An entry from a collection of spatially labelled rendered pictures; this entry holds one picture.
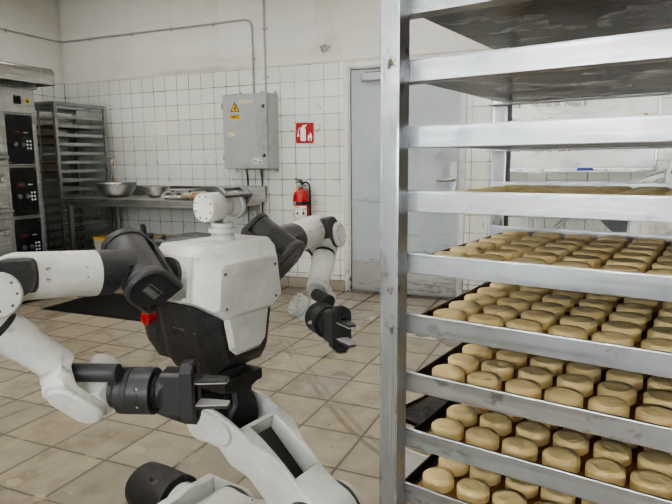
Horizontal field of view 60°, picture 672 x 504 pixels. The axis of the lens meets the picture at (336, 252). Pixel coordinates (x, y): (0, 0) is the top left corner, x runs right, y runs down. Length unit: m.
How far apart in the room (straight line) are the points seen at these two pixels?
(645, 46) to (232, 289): 0.90
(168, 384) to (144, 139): 5.58
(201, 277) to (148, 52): 5.47
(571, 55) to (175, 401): 0.86
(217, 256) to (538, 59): 0.78
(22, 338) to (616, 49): 1.00
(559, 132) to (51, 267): 0.87
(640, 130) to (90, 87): 6.68
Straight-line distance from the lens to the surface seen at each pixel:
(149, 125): 6.57
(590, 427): 0.83
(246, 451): 1.39
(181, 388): 1.14
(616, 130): 0.76
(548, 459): 0.90
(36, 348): 1.16
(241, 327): 1.35
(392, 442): 0.92
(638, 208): 0.75
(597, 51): 0.77
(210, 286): 1.27
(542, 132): 0.77
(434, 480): 0.99
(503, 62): 0.80
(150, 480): 1.78
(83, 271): 1.18
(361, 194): 5.35
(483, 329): 0.83
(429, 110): 5.17
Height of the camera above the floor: 1.20
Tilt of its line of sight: 9 degrees down
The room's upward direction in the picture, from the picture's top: straight up
